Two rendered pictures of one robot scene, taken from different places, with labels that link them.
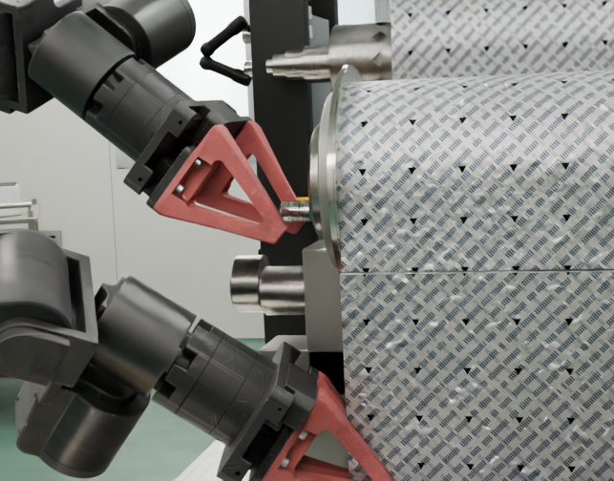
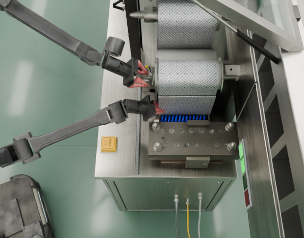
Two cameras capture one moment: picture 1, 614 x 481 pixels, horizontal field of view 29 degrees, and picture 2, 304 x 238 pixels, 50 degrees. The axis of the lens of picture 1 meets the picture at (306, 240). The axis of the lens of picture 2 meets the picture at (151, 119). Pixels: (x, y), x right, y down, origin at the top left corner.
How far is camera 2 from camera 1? 1.07 m
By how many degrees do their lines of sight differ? 57
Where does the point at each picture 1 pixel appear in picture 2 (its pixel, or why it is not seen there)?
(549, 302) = (187, 99)
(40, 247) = (117, 106)
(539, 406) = (185, 106)
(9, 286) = (117, 117)
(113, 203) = not seen: outside the picture
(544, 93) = (189, 76)
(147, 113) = (125, 74)
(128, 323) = (130, 110)
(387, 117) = (165, 80)
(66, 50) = (109, 68)
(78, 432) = not seen: hidden behind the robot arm
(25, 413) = not seen: hidden behind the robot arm
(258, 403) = (148, 112)
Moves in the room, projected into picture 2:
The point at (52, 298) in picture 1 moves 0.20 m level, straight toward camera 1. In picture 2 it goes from (122, 116) to (142, 159)
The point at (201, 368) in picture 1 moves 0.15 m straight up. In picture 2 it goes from (140, 111) to (138, 93)
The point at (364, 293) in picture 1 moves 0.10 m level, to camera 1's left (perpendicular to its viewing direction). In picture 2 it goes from (161, 98) to (138, 103)
